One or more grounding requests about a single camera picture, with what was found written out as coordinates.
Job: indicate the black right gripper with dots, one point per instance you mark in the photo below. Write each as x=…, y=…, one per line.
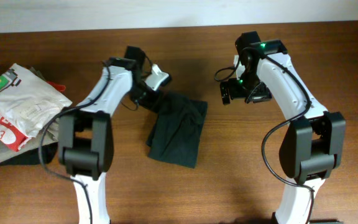
x=261, y=93

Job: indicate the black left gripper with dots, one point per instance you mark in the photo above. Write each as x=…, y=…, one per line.
x=148, y=101

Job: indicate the dark green t-shirt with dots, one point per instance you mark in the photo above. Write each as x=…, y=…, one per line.
x=175, y=136

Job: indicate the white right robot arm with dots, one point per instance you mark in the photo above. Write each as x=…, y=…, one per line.
x=312, y=146

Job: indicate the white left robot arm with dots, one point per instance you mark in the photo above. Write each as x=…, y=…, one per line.
x=85, y=139

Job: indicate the black folded garment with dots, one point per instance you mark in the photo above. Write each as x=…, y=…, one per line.
x=31, y=157

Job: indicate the red white printed garment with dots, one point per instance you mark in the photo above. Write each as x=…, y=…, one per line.
x=10, y=136

